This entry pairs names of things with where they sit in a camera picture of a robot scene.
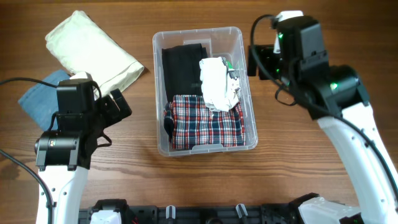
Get white cloth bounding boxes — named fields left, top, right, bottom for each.
left=199, top=57, right=240, bottom=112

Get black garment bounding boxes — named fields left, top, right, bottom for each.
left=162, top=44, right=208, bottom=102

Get plaid checkered shorts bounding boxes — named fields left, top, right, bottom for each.
left=164, top=95, right=246, bottom=150

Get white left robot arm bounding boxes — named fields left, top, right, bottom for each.
left=35, top=79, right=132, bottom=223

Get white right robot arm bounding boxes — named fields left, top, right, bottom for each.
left=250, top=11, right=397, bottom=223

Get clear plastic container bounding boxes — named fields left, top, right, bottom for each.
left=152, top=27, right=258, bottom=157

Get folded blue jeans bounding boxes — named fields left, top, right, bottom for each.
left=18, top=84, right=58, bottom=131

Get folded cream cloth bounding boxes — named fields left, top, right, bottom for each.
left=45, top=11, right=144, bottom=96

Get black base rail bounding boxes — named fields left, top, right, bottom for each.
left=78, top=199, right=303, bottom=224

